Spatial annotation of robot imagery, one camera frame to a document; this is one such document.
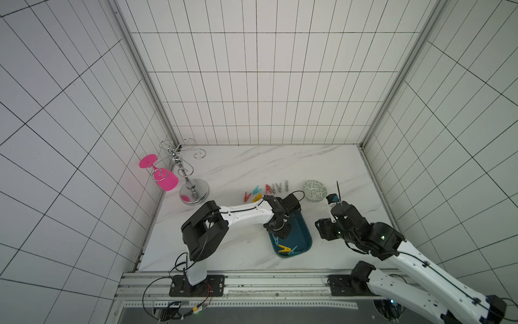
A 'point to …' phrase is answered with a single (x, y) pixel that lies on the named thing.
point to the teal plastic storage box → (299, 240)
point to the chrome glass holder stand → (195, 191)
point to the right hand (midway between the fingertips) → (315, 223)
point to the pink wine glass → (166, 180)
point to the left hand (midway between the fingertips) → (275, 236)
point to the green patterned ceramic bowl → (314, 191)
